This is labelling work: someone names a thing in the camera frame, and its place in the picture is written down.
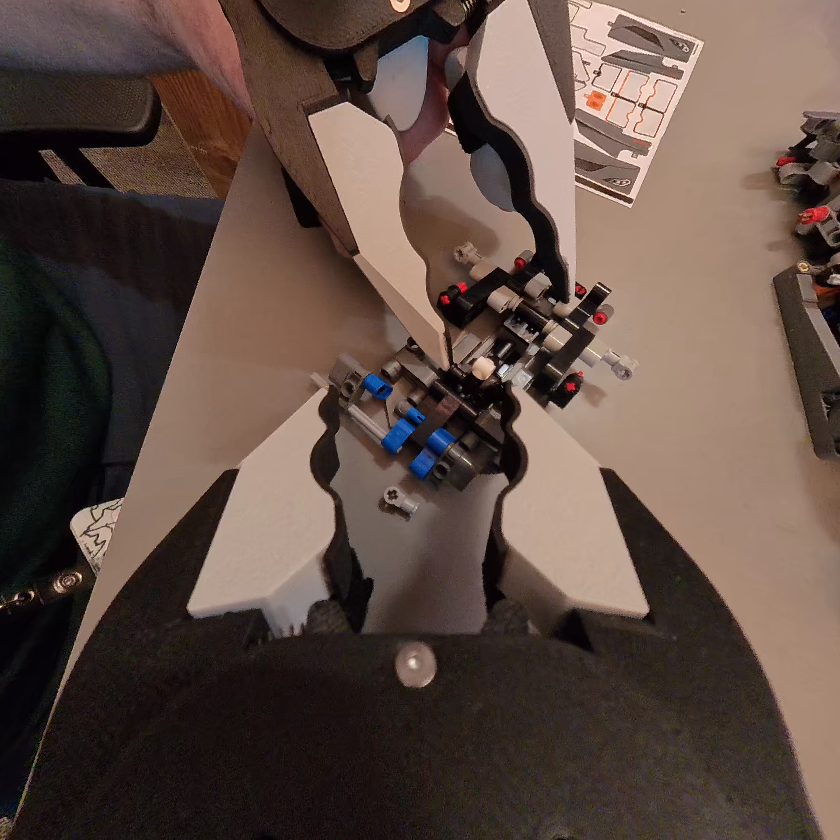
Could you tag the person's left forearm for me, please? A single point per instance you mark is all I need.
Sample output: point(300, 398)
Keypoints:
point(197, 33)

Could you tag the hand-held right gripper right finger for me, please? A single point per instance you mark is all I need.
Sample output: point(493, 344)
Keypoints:
point(564, 538)

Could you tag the light grey axle blue connector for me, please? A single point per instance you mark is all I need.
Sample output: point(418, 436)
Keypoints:
point(367, 423)

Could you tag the small lego gearbox assembly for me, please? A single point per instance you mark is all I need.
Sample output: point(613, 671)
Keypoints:
point(512, 328)

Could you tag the person's green shirt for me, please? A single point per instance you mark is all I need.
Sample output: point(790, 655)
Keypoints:
point(46, 394)

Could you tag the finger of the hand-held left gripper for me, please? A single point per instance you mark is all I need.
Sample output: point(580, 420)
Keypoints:
point(518, 98)
point(367, 197)

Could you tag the large lego car chassis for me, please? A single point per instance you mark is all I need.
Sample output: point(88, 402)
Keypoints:
point(814, 328)

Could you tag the person's left hand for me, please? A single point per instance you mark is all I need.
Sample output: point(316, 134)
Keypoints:
point(426, 138)

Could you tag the small light grey lego connector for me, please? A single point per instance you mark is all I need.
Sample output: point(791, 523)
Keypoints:
point(400, 502)

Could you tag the lego sticker sheet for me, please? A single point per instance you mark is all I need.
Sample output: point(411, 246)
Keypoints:
point(630, 98)

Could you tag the white patterned card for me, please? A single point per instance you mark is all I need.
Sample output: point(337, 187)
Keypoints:
point(98, 531)

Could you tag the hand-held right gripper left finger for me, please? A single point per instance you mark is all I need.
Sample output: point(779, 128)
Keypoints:
point(262, 538)

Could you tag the black office chair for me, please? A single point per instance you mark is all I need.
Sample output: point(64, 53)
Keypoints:
point(79, 111)

